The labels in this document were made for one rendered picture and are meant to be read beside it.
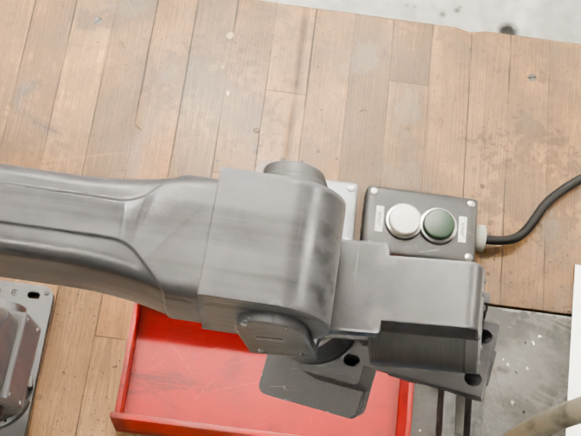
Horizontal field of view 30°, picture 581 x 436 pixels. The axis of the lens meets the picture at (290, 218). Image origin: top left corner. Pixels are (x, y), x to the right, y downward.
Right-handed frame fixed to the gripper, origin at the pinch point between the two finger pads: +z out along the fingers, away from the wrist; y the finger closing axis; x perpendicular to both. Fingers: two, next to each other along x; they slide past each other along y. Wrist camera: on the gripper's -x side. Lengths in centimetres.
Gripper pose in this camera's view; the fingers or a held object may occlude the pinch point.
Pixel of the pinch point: (346, 345)
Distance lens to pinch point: 78.1
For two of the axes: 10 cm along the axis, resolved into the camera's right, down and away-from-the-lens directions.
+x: -9.4, -2.3, 2.4
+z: 1.9, 2.4, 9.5
